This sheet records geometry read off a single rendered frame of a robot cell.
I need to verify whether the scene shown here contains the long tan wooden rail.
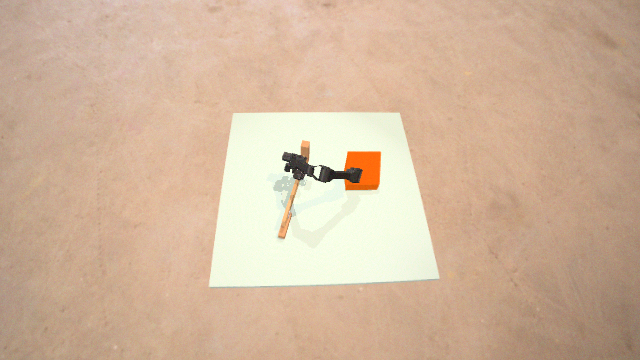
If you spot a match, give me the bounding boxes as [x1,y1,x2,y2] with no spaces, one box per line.
[282,179,300,227]

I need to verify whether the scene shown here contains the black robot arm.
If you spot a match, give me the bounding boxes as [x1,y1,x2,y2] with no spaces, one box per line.
[282,151,363,183]

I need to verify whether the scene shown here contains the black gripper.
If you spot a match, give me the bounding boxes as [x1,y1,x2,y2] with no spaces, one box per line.
[284,162,295,174]

